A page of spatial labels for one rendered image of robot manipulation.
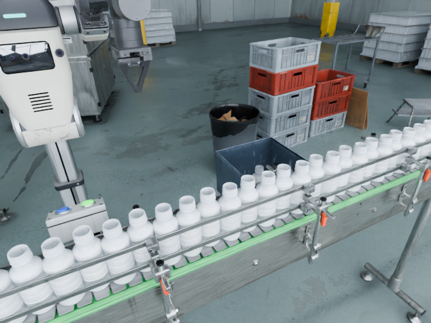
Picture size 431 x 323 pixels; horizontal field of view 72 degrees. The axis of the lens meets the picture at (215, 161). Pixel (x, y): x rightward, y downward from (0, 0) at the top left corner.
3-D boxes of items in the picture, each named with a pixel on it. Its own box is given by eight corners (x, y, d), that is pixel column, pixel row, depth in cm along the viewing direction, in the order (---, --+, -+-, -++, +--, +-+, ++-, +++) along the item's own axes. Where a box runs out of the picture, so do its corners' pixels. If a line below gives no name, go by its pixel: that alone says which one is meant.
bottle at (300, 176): (309, 208, 92) (317, 163, 84) (299, 218, 88) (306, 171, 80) (292, 200, 96) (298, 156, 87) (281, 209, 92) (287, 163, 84)
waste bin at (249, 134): (224, 191, 268) (224, 125, 236) (203, 168, 303) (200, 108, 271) (265, 177, 286) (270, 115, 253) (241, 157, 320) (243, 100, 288)
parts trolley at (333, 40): (327, 97, 481) (338, 32, 431) (304, 89, 524) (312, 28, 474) (372, 88, 521) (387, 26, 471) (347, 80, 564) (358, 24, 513)
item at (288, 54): (276, 73, 276) (278, 49, 265) (247, 65, 305) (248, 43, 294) (319, 63, 305) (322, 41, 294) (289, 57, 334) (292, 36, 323)
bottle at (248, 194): (237, 234, 83) (238, 186, 75) (234, 219, 88) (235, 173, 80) (258, 232, 84) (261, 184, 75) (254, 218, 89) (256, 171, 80)
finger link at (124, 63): (147, 85, 73) (140, 44, 68) (155, 91, 67) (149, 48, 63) (119, 89, 71) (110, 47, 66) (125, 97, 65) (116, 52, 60)
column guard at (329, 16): (326, 42, 936) (331, 2, 880) (317, 40, 966) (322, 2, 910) (335, 41, 951) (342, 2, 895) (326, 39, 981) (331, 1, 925)
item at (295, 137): (268, 156, 321) (270, 138, 310) (245, 142, 351) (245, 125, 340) (308, 141, 349) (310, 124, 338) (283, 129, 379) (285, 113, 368)
